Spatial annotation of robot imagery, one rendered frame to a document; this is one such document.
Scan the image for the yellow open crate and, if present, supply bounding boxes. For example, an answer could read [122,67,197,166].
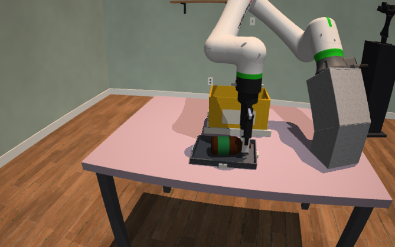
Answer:
[208,85,270,130]

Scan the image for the brown bottle with green label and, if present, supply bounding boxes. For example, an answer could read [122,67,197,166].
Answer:
[211,136,242,155]

